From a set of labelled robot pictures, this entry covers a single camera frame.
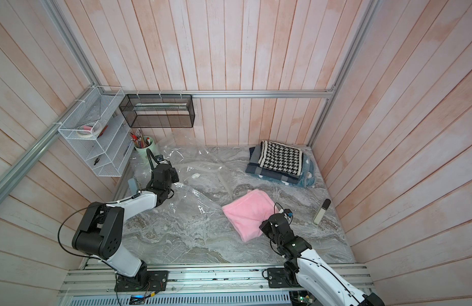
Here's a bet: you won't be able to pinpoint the aluminium rail base frame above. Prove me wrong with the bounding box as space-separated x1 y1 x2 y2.
57 260 314 305

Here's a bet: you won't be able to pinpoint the teal bear print blanket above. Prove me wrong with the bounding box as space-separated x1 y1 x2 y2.
288 154 316 188

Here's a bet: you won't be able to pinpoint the pens in cup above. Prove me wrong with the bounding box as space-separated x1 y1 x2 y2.
130 129 154 149

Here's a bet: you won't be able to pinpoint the pink fleece cloth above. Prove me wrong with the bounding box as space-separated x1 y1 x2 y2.
222 189 277 242

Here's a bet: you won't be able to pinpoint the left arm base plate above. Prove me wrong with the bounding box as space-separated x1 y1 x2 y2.
114 270 169 293

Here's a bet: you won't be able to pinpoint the green pen cup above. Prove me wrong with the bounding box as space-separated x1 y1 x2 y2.
134 136 160 161

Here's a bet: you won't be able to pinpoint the grey navy cloth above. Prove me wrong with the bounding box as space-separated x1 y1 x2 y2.
245 147 305 187

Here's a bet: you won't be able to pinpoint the houndstooth patterned cloth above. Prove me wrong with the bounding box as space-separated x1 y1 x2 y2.
258 140 303 177

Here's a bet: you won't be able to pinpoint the black mesh wall basket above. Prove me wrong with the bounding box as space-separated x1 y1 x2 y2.
119 93 196 129

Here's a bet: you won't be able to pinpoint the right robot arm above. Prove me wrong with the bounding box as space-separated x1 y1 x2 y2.
260 212 385 305

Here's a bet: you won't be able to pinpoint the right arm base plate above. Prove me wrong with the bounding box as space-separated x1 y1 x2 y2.
262 268 300 289

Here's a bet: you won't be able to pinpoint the tape roll on shelf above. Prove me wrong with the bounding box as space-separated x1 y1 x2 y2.
76 122 103 139

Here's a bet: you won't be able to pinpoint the clear plastic vacuum bag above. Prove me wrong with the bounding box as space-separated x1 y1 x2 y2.
123 146 281 264

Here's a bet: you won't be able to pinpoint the white wire shelf rack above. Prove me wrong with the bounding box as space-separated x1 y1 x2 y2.
58 86 134 177

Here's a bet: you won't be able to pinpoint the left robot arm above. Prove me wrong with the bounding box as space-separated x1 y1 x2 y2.
71 161 179 278

